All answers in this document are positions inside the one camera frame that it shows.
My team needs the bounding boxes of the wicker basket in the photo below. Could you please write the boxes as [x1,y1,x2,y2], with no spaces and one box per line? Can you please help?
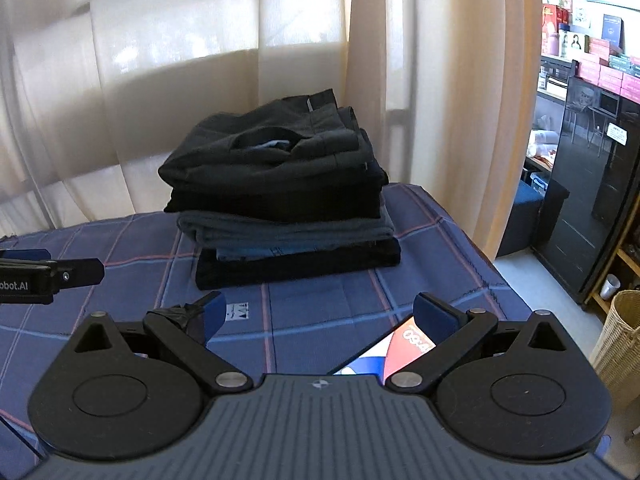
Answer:
[589,290,640,412]

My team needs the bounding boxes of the navy storage stool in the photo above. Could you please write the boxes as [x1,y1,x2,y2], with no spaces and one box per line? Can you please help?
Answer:
[496,180,544,259]

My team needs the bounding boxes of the black pants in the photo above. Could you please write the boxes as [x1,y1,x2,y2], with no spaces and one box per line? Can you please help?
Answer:
[164,180,387,222]

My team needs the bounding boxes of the dark blue box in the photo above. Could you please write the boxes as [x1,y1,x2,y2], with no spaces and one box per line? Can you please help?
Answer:
[601,14,624,43]

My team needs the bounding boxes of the sheer white curtain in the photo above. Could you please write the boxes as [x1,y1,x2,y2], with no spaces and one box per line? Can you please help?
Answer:
[0,0,353,241]

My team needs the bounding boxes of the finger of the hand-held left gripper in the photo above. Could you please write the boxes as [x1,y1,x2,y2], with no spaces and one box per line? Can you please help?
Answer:
[0,248,52,262]
[52,258,106,289]

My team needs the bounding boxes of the cream curtain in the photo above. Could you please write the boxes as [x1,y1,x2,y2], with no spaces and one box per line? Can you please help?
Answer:
[345,0,545,262]

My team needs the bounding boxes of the wooden shelf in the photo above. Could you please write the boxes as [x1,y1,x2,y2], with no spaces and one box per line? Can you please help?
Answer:
[590,200,640,317]

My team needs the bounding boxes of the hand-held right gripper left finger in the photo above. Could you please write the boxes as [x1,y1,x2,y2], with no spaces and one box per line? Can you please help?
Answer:
[70,291,253,393]

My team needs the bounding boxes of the stack of pink boxes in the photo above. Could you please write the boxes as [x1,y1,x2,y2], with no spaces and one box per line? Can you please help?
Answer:
[575,35,640,97]

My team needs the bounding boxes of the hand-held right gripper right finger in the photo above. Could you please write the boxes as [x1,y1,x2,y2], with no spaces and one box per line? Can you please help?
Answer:
[387,292,571,393]

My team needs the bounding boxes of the blue plaid bedsheet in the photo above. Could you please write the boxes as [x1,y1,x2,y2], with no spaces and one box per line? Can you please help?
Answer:
[0,182,521,466]

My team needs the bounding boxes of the white cup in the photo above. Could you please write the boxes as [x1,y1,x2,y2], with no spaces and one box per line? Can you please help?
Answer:
[599,274,621,302]

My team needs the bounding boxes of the blue jeans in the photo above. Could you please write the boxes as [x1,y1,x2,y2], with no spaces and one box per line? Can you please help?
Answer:
[215,241,383,262]

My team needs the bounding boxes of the red boxes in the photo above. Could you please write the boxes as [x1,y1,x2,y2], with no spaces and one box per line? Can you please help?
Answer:
[541,2,572,56]

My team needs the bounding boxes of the dark grey pants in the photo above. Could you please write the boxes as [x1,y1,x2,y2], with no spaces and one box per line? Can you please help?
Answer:
[159,89,390,197]

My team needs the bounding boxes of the colourful printed packet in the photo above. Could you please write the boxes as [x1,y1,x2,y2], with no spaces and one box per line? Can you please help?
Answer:
[327,315,437,387]

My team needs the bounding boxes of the grey-blue pants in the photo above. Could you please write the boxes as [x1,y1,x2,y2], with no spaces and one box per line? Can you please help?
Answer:
[177,209,397,252]

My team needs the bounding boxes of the navy pants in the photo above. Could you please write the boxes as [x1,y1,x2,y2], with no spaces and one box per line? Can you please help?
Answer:
[195,236,402,291]

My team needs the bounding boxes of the black glass-door cabinet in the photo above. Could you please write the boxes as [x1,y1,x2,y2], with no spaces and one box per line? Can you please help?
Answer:
[536,76,640,307]

